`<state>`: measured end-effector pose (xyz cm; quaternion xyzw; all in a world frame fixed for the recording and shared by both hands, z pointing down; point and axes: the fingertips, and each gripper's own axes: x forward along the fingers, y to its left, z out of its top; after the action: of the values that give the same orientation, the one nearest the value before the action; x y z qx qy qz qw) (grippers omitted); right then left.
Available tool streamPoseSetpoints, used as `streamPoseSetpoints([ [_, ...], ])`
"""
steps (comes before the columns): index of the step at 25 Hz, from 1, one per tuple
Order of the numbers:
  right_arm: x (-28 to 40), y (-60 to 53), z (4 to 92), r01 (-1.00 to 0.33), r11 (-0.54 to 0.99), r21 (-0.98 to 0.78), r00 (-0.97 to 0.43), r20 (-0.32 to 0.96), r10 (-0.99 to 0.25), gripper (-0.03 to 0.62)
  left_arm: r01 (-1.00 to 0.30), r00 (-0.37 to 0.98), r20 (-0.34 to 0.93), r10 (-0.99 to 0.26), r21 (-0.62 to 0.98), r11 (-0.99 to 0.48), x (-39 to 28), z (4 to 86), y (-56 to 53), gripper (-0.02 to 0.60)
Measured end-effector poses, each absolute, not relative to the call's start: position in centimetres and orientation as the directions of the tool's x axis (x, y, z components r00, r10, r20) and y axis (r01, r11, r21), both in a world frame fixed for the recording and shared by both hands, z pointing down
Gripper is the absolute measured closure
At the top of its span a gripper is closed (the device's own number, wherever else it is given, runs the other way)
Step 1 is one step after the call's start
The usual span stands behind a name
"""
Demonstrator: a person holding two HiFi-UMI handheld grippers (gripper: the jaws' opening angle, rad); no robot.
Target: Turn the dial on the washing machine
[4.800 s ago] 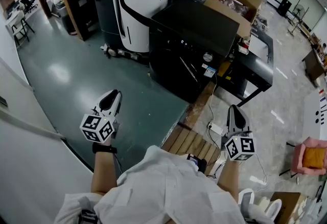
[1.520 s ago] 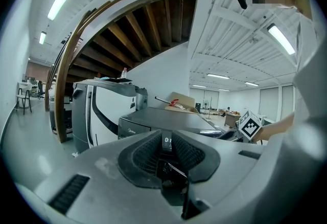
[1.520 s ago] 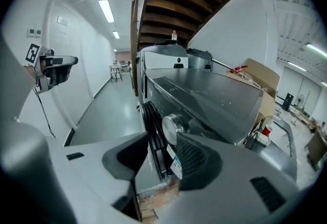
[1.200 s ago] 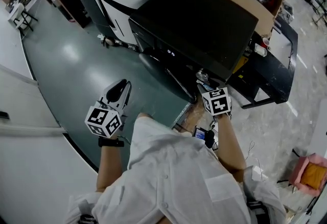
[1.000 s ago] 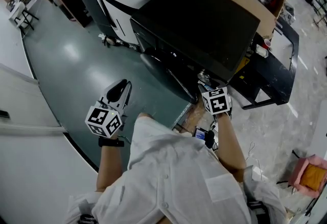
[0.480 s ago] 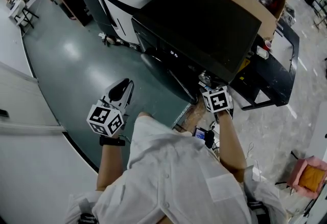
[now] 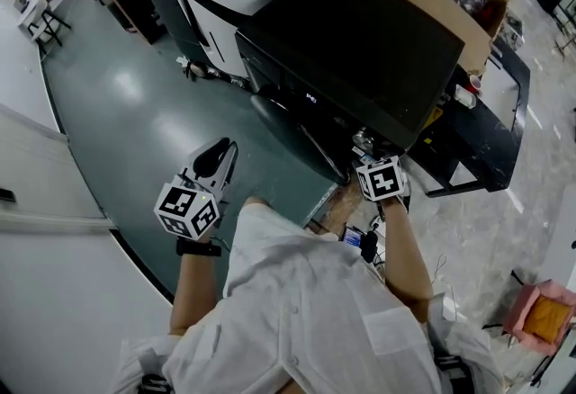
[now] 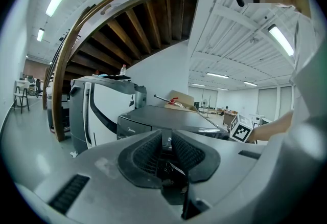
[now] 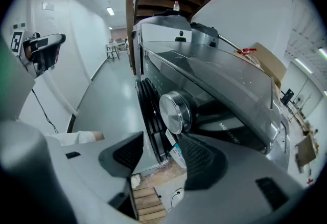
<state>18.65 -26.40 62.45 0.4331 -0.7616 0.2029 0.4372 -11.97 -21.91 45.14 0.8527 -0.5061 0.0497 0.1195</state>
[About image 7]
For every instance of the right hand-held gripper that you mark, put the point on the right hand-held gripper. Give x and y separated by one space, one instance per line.
382 178

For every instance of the red cup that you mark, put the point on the red cup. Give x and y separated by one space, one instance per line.
474 84

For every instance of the white folding chair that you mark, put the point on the white folding chair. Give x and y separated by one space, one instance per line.
38 21

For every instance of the person's left forearm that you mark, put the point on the person's left forearm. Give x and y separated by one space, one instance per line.
195 289

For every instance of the person's white shirt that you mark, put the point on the person's white shirt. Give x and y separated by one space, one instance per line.
306 316

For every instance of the black metal table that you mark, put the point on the black metal table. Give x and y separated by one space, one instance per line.
490 136

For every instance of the person's right forearm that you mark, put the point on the person's right forearm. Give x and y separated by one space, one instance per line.
405 257

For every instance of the white plastic container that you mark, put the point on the white plastic container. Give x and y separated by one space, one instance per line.
464 96

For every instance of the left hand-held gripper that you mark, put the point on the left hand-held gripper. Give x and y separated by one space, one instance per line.
186 212

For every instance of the black appliance with knob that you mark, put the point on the black appliance with knob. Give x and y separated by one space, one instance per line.
355 50

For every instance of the black wristband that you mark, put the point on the black wristband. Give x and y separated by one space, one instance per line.
198 248

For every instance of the black chest device with screen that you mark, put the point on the black chest device with screen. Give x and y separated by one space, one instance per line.
357 241

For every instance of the yellow cushion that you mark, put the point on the yellow cushion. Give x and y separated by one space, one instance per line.
549 318

